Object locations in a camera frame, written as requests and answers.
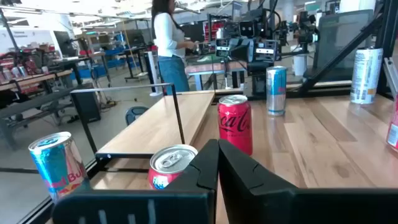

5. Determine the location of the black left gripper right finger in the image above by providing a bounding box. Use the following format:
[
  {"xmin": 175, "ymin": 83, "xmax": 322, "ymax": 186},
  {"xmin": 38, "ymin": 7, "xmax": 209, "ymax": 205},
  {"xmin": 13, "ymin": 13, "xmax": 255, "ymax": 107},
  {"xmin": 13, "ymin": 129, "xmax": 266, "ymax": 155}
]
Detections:
[{"xmin": 218, "ymin": 138, "xmax": 297, "ymax": 200}]

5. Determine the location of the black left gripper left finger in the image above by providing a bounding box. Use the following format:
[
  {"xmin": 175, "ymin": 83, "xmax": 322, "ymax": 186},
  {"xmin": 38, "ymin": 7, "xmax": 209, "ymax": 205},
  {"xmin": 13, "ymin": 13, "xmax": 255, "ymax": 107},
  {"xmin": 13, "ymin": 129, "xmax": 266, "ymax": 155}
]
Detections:
[{"xmin": 164, "ymin": 138, "xmax": 220, "ymax": 192}]

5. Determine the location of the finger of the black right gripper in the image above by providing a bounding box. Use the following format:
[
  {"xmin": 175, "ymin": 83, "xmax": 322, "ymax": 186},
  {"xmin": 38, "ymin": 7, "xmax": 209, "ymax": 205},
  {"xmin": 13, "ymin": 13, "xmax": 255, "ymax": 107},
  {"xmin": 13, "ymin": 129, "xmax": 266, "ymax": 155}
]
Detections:
[
  {"xmin": 242, "ymin": 42, "xmax": 255, "ymax": 63},
  {"xmin": 230, "ymin": 42, "xmax": 243, "ymax": 63}
]

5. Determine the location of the red Fanta strawberry can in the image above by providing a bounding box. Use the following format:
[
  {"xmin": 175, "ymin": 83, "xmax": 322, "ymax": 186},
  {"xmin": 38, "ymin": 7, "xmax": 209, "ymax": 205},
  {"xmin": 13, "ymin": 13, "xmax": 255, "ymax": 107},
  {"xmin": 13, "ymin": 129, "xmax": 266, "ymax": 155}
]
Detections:
[
  {"xmin": 385, "ymin": 96, "xmax": 398, "ymax": 153},
  {"xmin": 147, "ymin": 144, "xmax": 199, "ymax": 190}
]

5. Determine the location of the blue silver Red Bull can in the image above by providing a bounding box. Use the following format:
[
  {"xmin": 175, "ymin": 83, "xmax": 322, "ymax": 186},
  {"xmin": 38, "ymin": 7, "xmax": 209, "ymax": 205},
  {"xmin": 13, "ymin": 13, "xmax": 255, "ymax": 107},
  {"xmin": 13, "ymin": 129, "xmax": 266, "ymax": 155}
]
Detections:
[
  {"xmin": 266, "ymin": 65, "xmax": 287, "ymax": 117},
  {"xmin": 27, "ymin": 131, "xmax": 91, "ymax": 205}
]

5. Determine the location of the red Coca-Cola can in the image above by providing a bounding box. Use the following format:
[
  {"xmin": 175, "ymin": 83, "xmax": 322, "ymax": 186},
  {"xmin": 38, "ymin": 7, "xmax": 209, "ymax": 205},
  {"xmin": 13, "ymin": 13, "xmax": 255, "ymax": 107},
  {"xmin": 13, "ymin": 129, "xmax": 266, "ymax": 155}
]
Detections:
[{"xmin": 217, "ymin": 94, "xmax": 254, "ymax": 156}]

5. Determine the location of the tall white beverage can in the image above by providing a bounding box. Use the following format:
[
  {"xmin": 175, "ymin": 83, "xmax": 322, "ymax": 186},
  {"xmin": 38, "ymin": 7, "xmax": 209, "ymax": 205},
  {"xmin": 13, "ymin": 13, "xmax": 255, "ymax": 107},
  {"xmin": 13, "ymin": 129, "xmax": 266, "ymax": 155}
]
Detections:
[{"xmin": 349, "ymin": 47, "xmax": 384, "ymax": 105}]

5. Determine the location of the white bin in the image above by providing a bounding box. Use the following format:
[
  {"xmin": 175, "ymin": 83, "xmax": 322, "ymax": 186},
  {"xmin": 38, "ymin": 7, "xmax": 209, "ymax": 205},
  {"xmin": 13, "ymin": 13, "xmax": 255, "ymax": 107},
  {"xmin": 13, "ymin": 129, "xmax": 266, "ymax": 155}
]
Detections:
[{"xmin": 291, "ymin": 46, "xmax": 309, "ymax": 77}]

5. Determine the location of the red top work table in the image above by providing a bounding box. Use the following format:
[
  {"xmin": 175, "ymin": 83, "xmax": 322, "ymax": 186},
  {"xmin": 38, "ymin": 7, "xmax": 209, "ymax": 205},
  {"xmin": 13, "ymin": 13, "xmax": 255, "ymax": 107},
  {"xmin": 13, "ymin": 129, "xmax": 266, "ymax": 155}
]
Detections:
[{"xmin": 185, "ymin": 60, "xmax": 247, "ymax": 91}]

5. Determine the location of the person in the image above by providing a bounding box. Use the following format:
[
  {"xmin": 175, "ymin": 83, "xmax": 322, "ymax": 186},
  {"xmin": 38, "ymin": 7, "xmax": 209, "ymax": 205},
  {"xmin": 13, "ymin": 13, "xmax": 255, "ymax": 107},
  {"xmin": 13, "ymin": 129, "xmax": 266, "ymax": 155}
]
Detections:
[{"xmin": 150, "ymin": 0, "xmax": 200, "ymax": 96}]

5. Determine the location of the large dark monitor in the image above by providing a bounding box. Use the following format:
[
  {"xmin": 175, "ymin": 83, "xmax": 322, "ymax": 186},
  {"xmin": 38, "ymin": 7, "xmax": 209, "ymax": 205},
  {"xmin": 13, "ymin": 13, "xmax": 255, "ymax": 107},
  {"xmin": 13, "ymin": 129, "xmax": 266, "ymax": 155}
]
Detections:
[{"xmin": 303, "ymin": 9, "xmax": 376, "ymax": 84}]

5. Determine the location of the white tower fan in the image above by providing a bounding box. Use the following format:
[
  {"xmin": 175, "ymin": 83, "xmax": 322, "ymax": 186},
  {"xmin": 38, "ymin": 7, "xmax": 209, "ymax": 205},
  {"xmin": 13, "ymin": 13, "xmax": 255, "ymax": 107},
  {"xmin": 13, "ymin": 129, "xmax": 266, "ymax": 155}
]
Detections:
[{"xmin": 145, "ymin": 51, "xmax": 165, "ymax": 98}]

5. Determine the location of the blue chair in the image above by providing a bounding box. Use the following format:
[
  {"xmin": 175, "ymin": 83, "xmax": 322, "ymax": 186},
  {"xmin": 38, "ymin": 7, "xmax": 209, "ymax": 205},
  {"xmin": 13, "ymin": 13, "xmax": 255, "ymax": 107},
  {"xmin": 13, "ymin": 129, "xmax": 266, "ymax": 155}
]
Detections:
[{"xmin": 124, "ymin": 106, "xmax": 150, "ymax": 126}]

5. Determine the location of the black computer tower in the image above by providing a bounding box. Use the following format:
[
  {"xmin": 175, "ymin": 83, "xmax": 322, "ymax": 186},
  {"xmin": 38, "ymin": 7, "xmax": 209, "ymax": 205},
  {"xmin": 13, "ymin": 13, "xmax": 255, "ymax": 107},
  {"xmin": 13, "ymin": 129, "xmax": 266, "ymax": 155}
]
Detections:
[{"xmin": 70, "ymin": 83, "xmax": 102, "ymax": 124}]

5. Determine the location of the grey bench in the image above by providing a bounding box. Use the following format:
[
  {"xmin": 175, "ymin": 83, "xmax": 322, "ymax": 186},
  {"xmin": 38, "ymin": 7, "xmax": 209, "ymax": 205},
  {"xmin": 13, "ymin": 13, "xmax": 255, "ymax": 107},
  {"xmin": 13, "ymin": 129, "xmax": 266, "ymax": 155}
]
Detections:
[{"xmin": 0, "ymin": 86, "xmax": 77, "ymax": 152}]

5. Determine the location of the wooden top work table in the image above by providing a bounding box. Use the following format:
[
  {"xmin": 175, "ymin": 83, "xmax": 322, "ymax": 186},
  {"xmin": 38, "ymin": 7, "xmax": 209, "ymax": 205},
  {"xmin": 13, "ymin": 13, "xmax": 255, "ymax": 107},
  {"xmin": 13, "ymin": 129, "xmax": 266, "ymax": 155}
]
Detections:
[{"xmin": 0, "ymin": 68, "xmax": 74, "ymax": 94}]

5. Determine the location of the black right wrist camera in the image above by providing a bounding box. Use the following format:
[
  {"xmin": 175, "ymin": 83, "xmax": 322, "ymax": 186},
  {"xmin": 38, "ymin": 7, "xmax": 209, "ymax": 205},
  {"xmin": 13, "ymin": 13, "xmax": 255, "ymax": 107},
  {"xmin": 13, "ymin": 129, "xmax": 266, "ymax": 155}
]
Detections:
[{"xmin": 239, "ymin": 20, "xmax": 257, "ymax": 39}]

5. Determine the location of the wooden shelf black frame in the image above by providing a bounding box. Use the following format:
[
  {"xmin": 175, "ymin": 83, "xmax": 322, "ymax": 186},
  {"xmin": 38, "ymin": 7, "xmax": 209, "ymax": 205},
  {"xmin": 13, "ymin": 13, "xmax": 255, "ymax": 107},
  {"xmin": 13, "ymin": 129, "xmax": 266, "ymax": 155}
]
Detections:
[{"xmin": 70, "ymin": 82, "xmax": 216, "ymax": 174}]

